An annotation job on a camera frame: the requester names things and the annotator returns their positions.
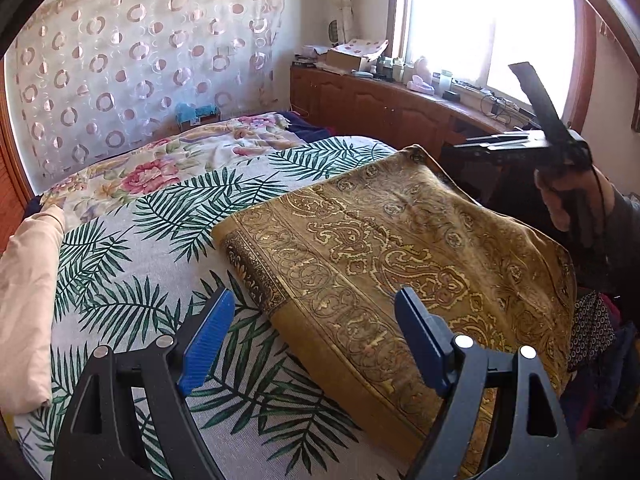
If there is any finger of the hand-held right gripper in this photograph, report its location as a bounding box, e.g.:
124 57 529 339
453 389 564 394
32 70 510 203
509 61 586 146
452 130 548 163

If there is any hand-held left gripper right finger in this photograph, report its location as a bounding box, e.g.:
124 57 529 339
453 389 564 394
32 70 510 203
394 287 576 480

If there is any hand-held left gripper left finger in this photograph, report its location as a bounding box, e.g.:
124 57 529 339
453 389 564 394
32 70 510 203
50 287 236 480

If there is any golden paisley patterned garment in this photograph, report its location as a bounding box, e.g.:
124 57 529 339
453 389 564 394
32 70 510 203
212 145 578 478

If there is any pile of dark clothes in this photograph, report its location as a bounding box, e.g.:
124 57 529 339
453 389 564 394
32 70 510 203
560 287 640 441

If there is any person's right hand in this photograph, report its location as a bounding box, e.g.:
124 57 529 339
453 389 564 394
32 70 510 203
535 172 573 232

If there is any palm leaf print sheet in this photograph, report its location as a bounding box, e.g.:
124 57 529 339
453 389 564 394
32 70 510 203
12 135 416 480

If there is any window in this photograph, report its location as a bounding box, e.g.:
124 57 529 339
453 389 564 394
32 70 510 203
392 0 598 131

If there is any pale pink figurine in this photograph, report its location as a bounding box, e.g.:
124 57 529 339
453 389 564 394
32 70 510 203
407 57 436 93

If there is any row of small bottles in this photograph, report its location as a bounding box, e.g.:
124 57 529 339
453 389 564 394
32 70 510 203
375 55 408 83

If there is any wooden cabinet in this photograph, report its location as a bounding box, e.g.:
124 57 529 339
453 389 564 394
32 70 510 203
290 65 551 206

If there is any dark circle-print cloth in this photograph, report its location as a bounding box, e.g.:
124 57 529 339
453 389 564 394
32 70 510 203
570 292 617 372

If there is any floral blanket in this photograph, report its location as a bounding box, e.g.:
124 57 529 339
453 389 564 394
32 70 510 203
40 112 301 231

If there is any floral-lined cardboard box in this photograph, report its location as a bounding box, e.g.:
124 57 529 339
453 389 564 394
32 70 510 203
325 37 388 73

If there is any beige cloth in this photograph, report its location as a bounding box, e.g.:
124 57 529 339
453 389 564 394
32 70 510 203
0 205 66 411

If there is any stack of flat boxes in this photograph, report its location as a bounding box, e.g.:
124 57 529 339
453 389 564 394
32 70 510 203
292 45 331 68

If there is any teal packet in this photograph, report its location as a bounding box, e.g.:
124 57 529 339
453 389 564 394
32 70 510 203
175 102 221 128

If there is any wooden slatted panel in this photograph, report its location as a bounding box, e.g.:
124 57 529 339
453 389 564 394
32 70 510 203
0 55 36 256

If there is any sheer circle-pattern curtain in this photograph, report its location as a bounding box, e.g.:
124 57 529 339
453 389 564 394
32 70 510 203
5 0 286 196

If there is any black cable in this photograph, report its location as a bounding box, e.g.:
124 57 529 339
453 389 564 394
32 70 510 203
480 92 521 121

